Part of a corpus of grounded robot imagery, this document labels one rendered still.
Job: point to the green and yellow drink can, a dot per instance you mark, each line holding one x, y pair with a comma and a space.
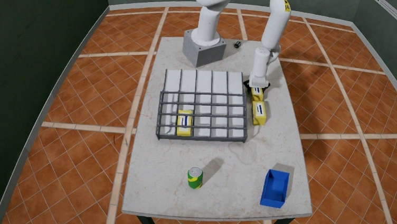
195, 177

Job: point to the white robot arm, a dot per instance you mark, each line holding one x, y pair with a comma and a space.
206, 34

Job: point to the grey metal grid rack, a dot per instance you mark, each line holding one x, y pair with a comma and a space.
204, 110

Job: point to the blue open box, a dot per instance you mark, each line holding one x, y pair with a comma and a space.
274, 189

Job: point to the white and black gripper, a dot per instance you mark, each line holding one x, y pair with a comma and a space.
248, 86

